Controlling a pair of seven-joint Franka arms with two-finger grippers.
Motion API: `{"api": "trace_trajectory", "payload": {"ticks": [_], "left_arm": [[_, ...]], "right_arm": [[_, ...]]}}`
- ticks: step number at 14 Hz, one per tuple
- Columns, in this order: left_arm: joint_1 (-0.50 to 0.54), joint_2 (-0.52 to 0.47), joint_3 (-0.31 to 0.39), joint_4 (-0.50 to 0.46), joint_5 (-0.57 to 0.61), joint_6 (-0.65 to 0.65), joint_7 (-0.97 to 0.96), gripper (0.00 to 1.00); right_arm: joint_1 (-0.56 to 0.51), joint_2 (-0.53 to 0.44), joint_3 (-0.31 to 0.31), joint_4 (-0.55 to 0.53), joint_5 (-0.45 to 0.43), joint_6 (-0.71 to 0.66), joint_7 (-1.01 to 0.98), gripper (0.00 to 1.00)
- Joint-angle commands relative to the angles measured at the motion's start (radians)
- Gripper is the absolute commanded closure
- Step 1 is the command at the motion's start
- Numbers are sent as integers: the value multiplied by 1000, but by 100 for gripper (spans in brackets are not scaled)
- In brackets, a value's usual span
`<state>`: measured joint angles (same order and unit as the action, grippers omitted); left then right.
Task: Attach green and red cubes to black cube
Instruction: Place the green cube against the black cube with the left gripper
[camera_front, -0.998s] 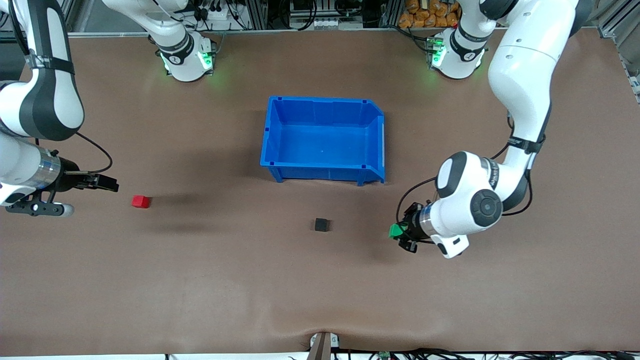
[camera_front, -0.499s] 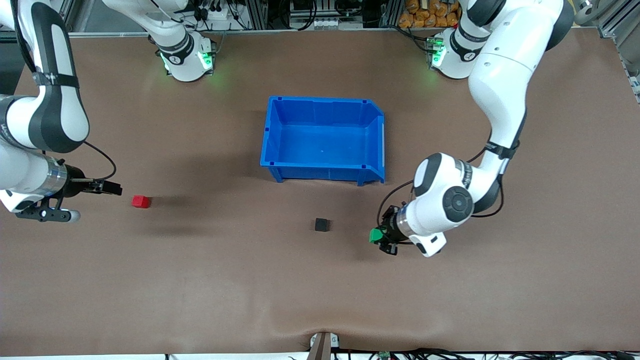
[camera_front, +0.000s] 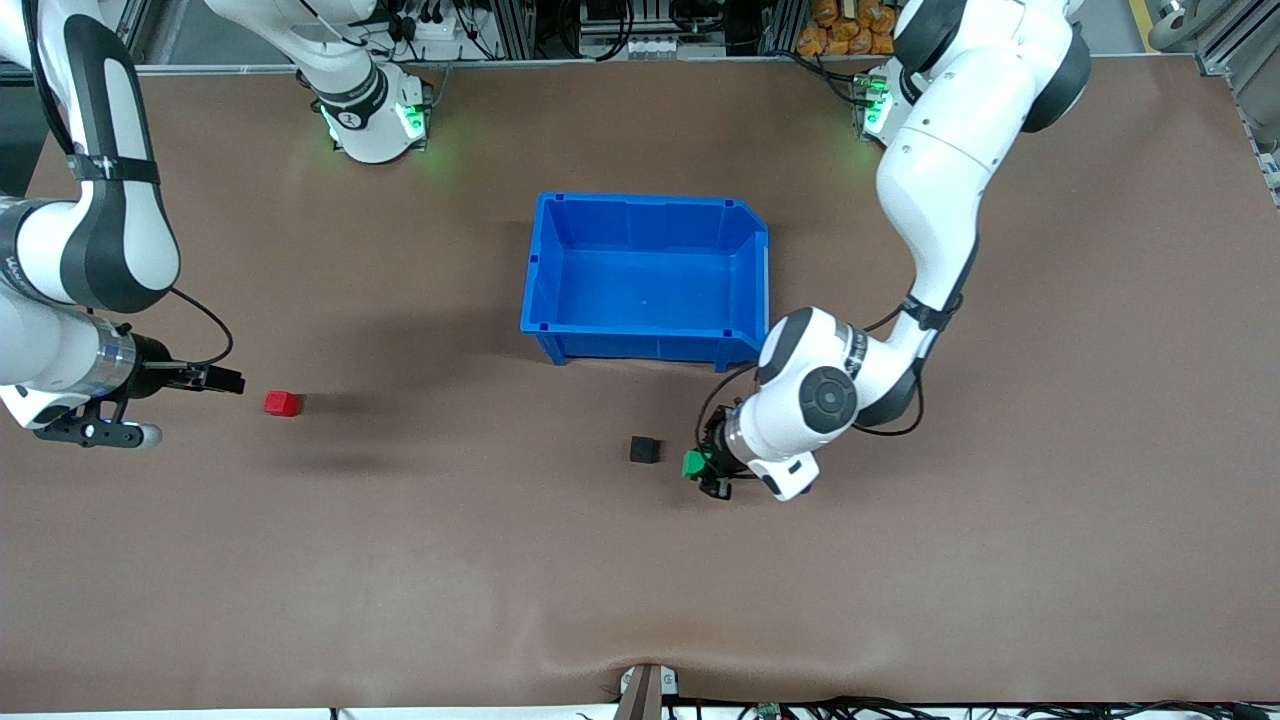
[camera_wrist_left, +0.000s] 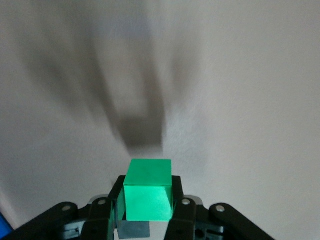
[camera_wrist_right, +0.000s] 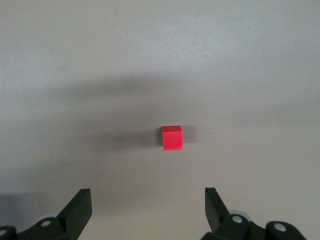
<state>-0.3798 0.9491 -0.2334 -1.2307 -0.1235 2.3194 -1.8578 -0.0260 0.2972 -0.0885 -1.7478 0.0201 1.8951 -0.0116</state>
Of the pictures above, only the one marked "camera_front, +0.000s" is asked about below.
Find blue plastic storage bin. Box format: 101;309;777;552
519;192;773;373

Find white power strip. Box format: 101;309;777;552
405;12;471;41

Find aluminium frame strut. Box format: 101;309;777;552
1195;0;1280;77

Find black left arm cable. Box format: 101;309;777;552
695;300;926;471

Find brown table mat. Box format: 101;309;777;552
0;55;1280;713

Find grey metal clamp bracket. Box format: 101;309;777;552
618;663;681;720

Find orange packaged goods pile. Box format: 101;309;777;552
797;0;906;57

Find white terminal block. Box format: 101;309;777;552
578;36;663;59

